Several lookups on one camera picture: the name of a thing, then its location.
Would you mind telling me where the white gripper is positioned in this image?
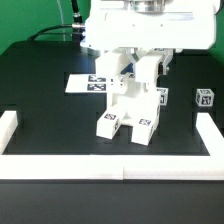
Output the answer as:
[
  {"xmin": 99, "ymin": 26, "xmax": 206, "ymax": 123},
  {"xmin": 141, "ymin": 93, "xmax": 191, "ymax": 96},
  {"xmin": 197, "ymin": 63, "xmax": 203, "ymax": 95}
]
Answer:
[{"xmin": 85, "ymin": 0, "xmax": 219, "ymax": 75}]

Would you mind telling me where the white chair back frame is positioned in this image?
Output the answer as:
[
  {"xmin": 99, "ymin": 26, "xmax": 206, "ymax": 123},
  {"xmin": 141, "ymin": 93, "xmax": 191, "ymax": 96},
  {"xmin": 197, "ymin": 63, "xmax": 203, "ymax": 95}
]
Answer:
[{"xmin": 95, "ymin": 49, "xmax": 163, "ymax": 88}]

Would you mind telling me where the white chair seat part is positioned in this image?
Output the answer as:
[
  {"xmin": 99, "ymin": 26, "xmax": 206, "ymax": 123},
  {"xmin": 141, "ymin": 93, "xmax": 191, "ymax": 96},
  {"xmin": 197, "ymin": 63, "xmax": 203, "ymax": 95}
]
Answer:
[{"xmin": 106, "ymin": 71, "xmax": 162, "ymax": 129}]

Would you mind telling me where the white marker sheet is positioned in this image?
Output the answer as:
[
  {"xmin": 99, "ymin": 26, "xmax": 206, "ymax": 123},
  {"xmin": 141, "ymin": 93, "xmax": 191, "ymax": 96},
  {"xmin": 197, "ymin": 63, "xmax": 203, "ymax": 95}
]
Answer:
[{"xmin": 64, "ymin": 73, "xmax": 126, "ymax": 95}]

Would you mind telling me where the white U-shaped fence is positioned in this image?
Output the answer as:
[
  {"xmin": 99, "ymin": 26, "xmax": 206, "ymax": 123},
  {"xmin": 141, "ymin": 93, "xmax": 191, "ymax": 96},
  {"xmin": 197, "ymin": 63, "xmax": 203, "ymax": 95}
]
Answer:
[{"xmin": 0, "ymin": 111, "xmax": 224, "ymax": 180}]

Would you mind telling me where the black cable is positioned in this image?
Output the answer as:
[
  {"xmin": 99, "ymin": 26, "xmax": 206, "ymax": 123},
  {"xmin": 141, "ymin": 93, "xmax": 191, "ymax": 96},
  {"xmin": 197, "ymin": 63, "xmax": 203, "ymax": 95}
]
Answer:
[{"xmin": 27, "ymin": 0, "xmax": 86, "ymax": 42}]

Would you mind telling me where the grey thin cable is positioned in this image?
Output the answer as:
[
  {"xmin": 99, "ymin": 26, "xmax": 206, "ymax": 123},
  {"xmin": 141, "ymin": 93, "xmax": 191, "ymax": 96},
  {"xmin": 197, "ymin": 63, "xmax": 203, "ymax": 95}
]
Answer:
[{"xmin": 56, "ymin": 0, "xmax": 66, "ymax": 42}]

